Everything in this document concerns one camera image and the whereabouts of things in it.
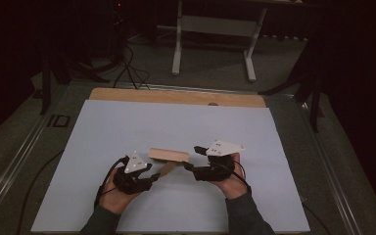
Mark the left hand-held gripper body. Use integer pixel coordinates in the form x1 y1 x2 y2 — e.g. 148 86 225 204
112 150 155 196

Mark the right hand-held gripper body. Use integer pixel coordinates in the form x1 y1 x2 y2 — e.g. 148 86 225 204
193 139 247 182

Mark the person's right hand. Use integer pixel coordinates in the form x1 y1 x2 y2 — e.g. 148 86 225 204
208 153 252 201

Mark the person's left hand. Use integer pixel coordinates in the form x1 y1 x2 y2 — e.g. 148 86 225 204
99 167 141 215

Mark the white table mat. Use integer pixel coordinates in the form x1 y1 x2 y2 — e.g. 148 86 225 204
30 99 311 234

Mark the black rectangular floor plate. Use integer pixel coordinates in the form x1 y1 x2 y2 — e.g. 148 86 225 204
46 114 71 129

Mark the black tripod stand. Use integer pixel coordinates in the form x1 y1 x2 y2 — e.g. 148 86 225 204
258 19 326 133
38 48 112 116

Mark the dark equipment rack red light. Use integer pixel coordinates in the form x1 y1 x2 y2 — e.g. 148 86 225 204
108 0 127 64

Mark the left hand-held gripper black cable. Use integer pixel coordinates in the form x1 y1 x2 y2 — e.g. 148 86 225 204
93 155 130 211

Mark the hand-held gripper black cable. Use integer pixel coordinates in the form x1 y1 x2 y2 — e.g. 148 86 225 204
93 155 130 211
209 161 253 194

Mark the right hand-held gripper black cable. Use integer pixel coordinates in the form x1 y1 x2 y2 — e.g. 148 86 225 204
209 161 253 194

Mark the metal floor rail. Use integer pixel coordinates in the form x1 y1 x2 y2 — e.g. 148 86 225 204
298 102 364 235
0 111 52 223
123 81 296 98

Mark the thin black floor cable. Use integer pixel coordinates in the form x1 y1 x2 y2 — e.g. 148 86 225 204
15 149 66 235
301 195 333 235

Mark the white metal desk frame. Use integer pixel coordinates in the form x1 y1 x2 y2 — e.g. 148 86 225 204
170 0 268 83

